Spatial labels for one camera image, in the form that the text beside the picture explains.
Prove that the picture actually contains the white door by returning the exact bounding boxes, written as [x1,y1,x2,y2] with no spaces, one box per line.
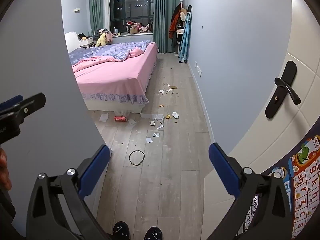
[204,52,320,240]

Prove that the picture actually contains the colourful alphabet poster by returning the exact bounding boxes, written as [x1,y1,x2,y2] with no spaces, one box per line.
[240,130,320,240]

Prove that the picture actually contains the scattered paper scraps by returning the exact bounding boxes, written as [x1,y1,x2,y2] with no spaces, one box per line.
[99,82,178,144]

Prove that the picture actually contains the brown jacket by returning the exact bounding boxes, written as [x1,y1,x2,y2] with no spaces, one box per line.
[169,10,181,40]

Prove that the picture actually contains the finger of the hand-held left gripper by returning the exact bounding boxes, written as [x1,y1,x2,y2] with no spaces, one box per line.
[0,95,23,113]
[0,93,46,125]

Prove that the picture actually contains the clear plastic wrapper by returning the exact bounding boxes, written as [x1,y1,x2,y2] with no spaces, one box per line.
[140,113,165,120]

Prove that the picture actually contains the black ring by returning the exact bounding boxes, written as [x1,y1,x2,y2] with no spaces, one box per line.
[129,150,145,167]

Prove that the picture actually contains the blue folding rack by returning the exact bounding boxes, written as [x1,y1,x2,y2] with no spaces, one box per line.
[178,5,193,63]

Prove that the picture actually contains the white desk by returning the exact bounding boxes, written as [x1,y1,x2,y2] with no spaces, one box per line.
[79,37,94,48]

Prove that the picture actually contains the person's left hand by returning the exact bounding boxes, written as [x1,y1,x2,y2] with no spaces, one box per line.
[0,148,12,190]

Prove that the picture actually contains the green curtain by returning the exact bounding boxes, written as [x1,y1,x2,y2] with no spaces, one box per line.
[89,0,104,32]
[153,0,184,53]

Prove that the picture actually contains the white window bench cabinet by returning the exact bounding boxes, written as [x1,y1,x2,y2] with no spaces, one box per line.
[112,32,153,46]

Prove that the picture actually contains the yellow padded jacket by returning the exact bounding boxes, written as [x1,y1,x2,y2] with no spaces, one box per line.
[95,32,107,47]

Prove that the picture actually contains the pink bed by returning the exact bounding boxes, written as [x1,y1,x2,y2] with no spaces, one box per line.
[68,40,158,113]

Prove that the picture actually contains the person's left dark slipper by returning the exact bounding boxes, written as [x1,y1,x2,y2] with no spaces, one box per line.
[112,221,130,240]

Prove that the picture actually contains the white headboard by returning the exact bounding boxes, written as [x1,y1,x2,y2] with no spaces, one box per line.
[64,31,81,53]

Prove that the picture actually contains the white coat rack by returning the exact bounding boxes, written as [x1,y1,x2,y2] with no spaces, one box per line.
[169,0,187,55]

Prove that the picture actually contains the black door handle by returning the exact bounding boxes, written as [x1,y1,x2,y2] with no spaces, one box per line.
[265,60,302,119]

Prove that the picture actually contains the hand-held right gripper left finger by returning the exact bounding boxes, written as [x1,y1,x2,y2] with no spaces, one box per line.
[26,144,112,240]

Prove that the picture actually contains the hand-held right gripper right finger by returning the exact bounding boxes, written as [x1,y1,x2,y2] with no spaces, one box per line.
[205,142,292,240]

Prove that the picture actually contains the purple floral blanket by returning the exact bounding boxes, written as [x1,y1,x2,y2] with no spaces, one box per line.
[68,40,153,67]

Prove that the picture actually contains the white sheer curtain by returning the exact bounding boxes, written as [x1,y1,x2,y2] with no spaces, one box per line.
[104,0,111,30]

